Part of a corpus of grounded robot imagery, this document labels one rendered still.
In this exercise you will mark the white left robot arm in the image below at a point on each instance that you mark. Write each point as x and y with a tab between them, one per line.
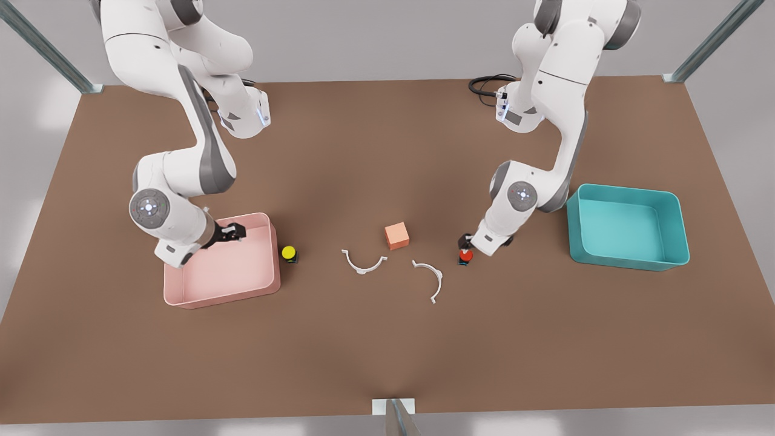
551	91

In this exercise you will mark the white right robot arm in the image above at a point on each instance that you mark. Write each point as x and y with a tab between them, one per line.
181	169

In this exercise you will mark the red button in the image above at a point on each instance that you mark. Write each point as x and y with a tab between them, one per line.
465	257

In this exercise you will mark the pink storage box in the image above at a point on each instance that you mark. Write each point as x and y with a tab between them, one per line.
224	263

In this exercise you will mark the yellow button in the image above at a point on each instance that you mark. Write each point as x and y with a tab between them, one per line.
289	253

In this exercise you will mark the blue storage box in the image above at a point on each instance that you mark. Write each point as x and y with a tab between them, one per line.
626	227

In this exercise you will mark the white curved clip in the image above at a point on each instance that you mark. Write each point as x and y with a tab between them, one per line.
432	280
363	264

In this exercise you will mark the orange cube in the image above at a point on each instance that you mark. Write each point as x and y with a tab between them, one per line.
396	235

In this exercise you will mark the silver frame post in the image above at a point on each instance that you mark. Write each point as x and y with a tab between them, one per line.
45	45
714	39
399	418

